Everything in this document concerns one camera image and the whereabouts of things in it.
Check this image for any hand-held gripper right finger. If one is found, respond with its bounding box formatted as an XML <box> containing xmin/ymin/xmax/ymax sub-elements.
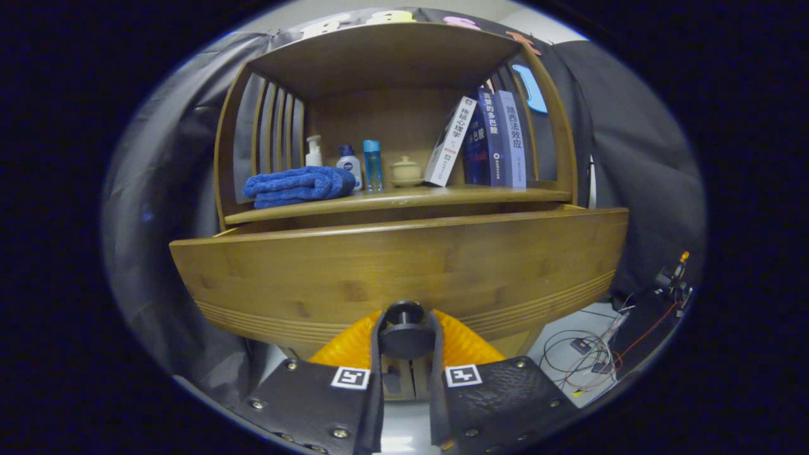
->
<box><xmin>427</xmin><ymin>308</ymin><xmax>581</xmax><ymax>455</ymax></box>

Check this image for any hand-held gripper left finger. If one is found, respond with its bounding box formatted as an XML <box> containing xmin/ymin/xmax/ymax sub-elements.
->
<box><xmin>234</xmin><ymin>308</ymin><xmax>387</xmax><ymax>455</ymax></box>

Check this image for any wooden drawer with black knob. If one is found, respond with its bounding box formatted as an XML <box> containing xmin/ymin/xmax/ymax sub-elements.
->
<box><xmin>169</xmin><ymin>203</ymin><xmax>630</xmax><ymax>361</ymax></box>

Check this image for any wooden countertop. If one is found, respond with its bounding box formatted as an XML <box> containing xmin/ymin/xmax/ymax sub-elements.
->
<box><xmin>224</xmin><ymin>183</ymin><xmax>573</xmax><ymax>225</ymax></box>

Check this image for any wooden cabinet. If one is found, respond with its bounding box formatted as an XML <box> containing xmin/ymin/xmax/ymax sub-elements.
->
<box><xmin>214</xmin><ymin>22</ymin><xmax>579</xmax><ymax>403</ymax></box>

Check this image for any black electronic device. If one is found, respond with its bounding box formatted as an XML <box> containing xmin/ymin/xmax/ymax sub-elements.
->
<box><xmin>610</xmin><ymin>250</ymin><xmax>696</xmax><ymax>373</ymax></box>

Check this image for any cream lidded teacup with saucer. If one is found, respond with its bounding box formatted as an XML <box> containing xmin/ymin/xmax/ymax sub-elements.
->
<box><xmin>389</xmin><ymin>156</ymin><xmax>424</xmax><ymax>188</ymax></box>

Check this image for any blue folded towel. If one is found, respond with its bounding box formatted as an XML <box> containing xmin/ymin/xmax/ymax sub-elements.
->
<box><xmin>243</xmin><ymin>166</ymin><xmax>356</xmax><ymax>209</ymax></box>

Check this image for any clear blue bottle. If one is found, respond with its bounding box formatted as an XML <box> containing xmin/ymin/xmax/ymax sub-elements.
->
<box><xmin>363</xmin><ymin>140</ymin><xmax>384</xmax><ymax>193</ymax></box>

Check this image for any white bottle with blue cap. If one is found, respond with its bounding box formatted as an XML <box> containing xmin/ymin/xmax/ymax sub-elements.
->
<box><xmin>336</xmin><ymin>145</ymin><xmax>363</xmax><ymax>191</ymax></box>

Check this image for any white book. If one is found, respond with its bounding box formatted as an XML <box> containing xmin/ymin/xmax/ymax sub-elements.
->
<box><xmin>423</xmin><ymin>96</ymin><xmax>478</xmax><ymax>188</ymax></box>

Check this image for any dark blue book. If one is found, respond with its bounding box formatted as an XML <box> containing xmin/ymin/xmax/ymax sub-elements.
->
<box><xmin>461</xmin><ymin>88</ymin><xmax>508</xmax><ymax>187</ymax></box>

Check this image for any light blue book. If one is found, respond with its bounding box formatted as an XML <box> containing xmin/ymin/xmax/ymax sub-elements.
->
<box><xmin>494</xmin><ymin>90</ymin><xmax>527</xmax><ymax>189</ymax></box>

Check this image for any tangle of thin cables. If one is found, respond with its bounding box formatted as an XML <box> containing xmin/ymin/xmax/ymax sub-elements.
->
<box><xmin>540</xmin><ymin>303</ymin><xmax>633</xmax><ymax>396</ymax></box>

